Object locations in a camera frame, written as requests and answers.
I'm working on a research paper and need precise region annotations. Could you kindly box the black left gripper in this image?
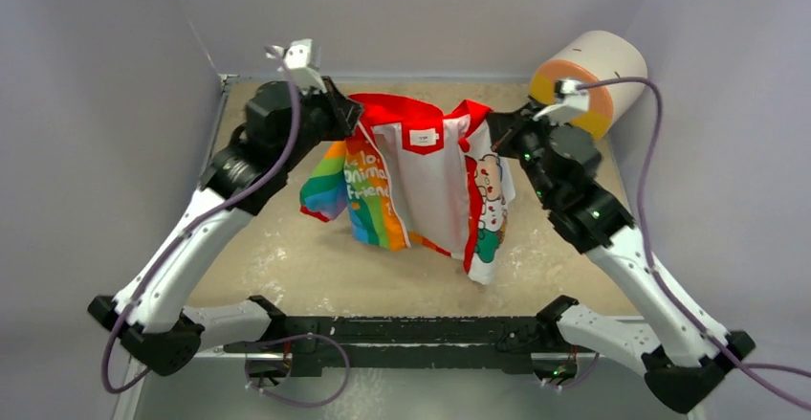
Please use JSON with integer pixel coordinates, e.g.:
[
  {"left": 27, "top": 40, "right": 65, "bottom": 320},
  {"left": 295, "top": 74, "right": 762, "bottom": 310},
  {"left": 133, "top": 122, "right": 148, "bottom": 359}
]
[{"left": 279, "top": 76, "right": 364, "bottom": 172}]

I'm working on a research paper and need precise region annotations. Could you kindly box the rainbow red white kids jacket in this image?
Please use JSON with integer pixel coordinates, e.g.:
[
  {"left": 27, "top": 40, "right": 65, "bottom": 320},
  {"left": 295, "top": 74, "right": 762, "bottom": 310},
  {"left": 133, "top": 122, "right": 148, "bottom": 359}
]
[{"left": 299, "top": 93, "right": 515, "bottom": 285}]

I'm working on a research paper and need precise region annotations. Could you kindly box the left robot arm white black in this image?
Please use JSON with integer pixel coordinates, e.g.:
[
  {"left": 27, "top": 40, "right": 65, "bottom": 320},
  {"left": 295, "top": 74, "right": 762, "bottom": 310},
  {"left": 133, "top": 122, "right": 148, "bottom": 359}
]
[{"left": 88, "top": 77, "right": 362, "bottom": 376}]

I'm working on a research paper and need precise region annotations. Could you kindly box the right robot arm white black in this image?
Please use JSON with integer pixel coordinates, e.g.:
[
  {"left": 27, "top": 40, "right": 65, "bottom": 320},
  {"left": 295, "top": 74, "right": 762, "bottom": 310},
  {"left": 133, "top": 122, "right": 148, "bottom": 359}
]
[{"left": 486, "top": 105, "right": 756, "bottom": 414}]

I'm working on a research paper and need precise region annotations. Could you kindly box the round pastel drawer cabinet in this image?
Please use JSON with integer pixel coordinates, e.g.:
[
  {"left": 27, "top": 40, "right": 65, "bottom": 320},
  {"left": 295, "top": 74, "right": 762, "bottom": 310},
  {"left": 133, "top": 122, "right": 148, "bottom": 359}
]
[{"left": 529, "top": 31, "right": 648, "bottom": 140}]

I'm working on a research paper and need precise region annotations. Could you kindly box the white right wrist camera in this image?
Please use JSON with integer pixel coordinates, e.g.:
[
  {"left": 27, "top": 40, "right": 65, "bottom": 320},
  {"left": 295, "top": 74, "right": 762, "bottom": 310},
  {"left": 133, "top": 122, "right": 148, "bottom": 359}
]
[{"left": 532, "top": 77, "right": 590, "bottom": 124}]

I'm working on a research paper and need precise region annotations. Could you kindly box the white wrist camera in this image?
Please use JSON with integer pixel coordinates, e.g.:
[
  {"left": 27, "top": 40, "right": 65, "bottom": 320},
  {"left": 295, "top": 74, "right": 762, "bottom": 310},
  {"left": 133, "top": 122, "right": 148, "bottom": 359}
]
[
  {"left": 532, "top": 77, "right": 590, "bottom": 124},
  {"left": 264, "top": 38, "right": 326, "bottom": 94}
]

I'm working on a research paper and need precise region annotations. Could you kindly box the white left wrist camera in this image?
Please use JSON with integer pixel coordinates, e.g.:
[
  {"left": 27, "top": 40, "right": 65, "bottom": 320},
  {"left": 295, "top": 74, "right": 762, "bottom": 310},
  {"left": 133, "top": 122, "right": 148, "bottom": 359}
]
[{"left": 264, "top": 38, "right": 326, "bottom": 94}]

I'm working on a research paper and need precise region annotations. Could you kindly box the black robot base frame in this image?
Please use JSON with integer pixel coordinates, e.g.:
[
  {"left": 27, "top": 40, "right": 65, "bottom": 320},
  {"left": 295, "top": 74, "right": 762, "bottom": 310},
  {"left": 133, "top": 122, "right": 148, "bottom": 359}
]
[{"left": 224, "top": 306, "right": 576, "bottom": 377}]

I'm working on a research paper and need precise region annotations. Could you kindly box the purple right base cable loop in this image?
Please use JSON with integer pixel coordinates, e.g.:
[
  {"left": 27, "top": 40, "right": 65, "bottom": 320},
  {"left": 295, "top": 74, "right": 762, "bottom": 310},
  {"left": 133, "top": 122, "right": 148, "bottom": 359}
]
[{"left": 541, "top": 350, "right": 601, "bottom": 393}]

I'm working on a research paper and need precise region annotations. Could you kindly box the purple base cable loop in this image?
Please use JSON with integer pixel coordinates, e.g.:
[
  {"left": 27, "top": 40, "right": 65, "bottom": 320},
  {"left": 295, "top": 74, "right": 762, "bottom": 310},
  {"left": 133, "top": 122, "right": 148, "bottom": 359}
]
[
  {"left": 541, "top": 350, "right": 601, "bottom": 393},
  {"left": 243, "top": 333, "right": 352, "bottom": 409}
]

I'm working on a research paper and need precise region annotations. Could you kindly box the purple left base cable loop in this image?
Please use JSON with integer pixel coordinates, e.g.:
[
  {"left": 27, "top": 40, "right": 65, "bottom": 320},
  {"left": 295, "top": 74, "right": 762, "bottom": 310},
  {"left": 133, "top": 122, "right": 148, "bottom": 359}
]
[{"left": 243, "top": 333, "right": 352, "bottom": 409}]

